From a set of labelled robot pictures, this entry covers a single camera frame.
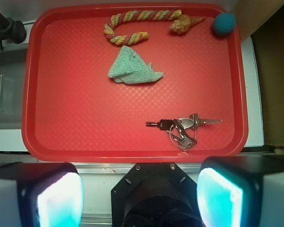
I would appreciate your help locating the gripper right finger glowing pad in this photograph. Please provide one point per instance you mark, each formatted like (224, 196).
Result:
(242, 191)

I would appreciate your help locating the black faucet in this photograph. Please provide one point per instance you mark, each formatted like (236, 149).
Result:
(11, 30)

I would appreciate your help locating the black octagonal mount plate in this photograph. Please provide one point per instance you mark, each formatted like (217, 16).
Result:
(155, 195)

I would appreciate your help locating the bunch of metal keys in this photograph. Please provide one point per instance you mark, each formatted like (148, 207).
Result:
(182, 131)

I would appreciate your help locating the light blue knitted cloth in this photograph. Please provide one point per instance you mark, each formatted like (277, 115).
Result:
(129, 68)

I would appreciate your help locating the grey sink basin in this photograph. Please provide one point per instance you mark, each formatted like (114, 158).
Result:
(12, 74)

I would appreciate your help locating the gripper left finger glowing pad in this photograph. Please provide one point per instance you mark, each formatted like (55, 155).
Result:
(40, 195)

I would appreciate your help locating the yellow conch shell toy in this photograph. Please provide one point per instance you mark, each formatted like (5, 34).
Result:
(184, 22)

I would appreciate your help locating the multicolour twisted rope toy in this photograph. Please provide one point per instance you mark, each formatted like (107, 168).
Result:
(133, 16)

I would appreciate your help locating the teal dimpled ball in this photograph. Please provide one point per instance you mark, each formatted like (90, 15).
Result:
(224, 24)

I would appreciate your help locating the red plastic tray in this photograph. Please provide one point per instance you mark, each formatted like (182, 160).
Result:
(72, 111)

